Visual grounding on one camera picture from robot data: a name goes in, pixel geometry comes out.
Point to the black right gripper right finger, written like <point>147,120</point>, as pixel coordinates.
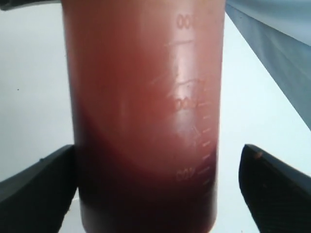
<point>277,195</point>

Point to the white backdrop cloth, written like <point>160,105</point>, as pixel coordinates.
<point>279,33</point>

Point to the red sauce squeeze bottle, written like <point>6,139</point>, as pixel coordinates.
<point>145,80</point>

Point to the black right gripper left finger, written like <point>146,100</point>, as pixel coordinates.
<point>37,199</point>

